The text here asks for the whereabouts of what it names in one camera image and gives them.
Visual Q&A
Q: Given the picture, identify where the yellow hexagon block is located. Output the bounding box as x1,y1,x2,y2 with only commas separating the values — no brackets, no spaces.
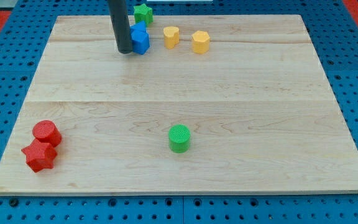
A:
191,30,210,54

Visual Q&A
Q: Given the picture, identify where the green cylinder block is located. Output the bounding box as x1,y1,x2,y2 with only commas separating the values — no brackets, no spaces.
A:
168,124,191,153

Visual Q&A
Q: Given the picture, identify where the yellow heart block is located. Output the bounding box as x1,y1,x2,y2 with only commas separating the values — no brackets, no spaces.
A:
163,26,180,49

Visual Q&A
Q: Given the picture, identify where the light wooden board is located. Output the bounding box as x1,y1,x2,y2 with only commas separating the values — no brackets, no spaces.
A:
0,14,358,196

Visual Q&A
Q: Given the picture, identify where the blue cube block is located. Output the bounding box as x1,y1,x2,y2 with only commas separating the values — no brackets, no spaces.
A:
131,30,150,55

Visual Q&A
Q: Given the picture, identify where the green star block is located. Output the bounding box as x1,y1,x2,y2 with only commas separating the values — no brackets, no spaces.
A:
134,4,154,26

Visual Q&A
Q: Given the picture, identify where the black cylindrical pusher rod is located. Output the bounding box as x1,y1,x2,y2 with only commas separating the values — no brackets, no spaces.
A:
107,0,133,54

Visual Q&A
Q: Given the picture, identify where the red cylinder block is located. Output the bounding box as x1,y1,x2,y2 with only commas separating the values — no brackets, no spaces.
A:
32,120,62,147

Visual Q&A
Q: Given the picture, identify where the red star block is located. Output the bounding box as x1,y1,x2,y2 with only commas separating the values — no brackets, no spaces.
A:
21,139,57,172

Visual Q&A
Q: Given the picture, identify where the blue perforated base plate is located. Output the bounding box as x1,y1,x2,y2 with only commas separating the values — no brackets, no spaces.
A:
0,1,358,223

